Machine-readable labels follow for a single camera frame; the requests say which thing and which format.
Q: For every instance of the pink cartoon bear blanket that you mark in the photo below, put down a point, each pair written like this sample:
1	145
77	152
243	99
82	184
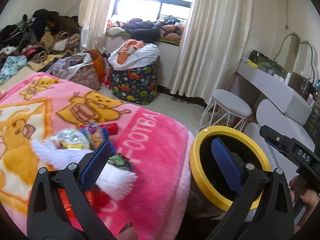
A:
50	122

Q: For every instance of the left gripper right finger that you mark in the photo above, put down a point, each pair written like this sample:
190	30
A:
263	207

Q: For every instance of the right hand painted nails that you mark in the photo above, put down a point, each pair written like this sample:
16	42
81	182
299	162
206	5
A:
311	199

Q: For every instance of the red cylinder roller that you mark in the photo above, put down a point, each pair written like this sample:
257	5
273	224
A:
111	127

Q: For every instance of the white curved cabinet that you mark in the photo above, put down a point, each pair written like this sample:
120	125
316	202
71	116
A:
268	114

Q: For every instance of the purple snack wrapper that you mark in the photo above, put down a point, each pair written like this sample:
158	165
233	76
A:
95	134

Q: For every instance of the dark nut snack wrapper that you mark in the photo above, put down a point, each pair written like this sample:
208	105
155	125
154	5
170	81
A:
121	162

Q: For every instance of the left hand thumb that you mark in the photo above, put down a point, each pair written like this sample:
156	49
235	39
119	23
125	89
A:
127	232

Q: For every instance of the dinosaur print laundry basket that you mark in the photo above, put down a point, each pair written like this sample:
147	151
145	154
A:
137	85

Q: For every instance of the clothes on window sill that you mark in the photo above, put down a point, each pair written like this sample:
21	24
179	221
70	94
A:
170	29

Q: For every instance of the light blue garment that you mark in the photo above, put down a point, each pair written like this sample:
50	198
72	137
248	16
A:
11	67

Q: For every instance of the white vanity desk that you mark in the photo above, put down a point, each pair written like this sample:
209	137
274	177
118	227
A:
287	100

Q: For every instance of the dark cosmetic bag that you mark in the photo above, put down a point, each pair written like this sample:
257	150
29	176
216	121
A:
261	60

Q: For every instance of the yellow rimmed trash bin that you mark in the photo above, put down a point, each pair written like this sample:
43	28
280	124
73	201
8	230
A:
210	196

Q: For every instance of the orange bag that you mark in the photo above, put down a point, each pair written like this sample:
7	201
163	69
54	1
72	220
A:
98	62

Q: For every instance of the silver foil lid cup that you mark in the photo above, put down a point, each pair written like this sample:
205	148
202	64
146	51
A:
71	139

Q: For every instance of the cream curtain left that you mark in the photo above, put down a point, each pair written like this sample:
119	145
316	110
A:
92	19

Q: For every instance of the cream curtain right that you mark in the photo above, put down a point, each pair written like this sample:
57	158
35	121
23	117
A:
212	45

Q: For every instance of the cream curtain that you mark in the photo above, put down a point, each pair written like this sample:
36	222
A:
212	45
92	19

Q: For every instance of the white wire frame stool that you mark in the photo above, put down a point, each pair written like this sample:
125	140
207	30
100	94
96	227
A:
226	109

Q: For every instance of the white cloth in basket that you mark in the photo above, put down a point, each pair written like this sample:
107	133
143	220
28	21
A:
133	54

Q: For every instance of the red plastic wrapper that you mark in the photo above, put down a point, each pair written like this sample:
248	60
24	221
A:
96	198

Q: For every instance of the pile of clothes on bed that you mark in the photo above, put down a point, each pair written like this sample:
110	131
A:
43	38

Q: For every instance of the floral fabric bag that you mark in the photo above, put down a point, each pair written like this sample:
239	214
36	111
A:
87	76

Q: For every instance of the vanity mirror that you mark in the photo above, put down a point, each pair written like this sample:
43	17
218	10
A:
299	56

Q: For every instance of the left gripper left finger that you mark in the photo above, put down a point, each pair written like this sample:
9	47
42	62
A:
47	218

